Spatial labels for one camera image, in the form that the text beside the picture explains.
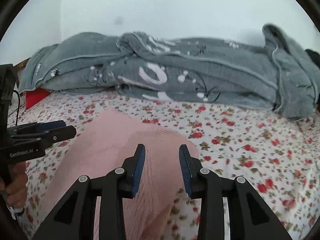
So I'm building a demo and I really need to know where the grey printed quilt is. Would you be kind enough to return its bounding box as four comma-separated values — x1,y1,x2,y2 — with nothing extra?
19,24,319,120

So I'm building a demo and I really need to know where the person's left hand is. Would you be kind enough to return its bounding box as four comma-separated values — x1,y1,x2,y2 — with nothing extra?
1,162,28,209

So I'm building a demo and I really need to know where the red pillow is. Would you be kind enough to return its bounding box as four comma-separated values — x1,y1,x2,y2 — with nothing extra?
25,88,50,109

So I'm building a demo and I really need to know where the black cable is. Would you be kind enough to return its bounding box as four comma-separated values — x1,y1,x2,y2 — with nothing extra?
7,89,23,128

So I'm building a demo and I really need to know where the black clothing pile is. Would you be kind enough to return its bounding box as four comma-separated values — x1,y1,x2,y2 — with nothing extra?
305,49,320,68

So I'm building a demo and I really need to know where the pink knitted sweater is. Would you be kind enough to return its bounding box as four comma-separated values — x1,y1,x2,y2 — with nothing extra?
39,108,199,239

